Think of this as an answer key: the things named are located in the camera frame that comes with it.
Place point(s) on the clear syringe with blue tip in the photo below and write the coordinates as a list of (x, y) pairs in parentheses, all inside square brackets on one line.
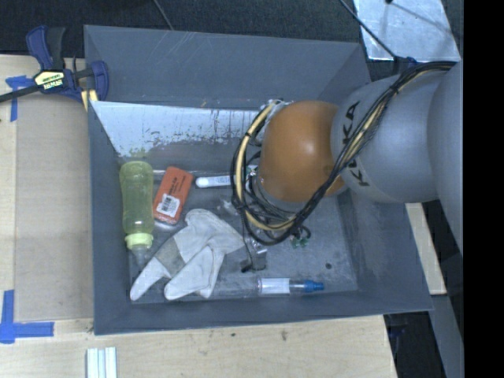
[(275, 286)]

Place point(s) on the white work glove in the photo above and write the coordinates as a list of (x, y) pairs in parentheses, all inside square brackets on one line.
[(197, 246)]

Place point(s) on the white tube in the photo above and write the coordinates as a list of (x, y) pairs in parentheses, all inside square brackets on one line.
[(214, 181)]

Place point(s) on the orange packet with barcode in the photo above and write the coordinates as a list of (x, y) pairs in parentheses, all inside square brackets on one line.
[(173, 195)]

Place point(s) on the yellow-green plastic bottle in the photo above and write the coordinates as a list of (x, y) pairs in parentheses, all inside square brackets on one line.
[(136, 195)]

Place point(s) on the grey metal bin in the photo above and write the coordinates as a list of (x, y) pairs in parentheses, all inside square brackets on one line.
[(220, 69)]

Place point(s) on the pale wood flat board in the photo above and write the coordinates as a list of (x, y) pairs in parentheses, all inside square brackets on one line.
[(51, 211)]

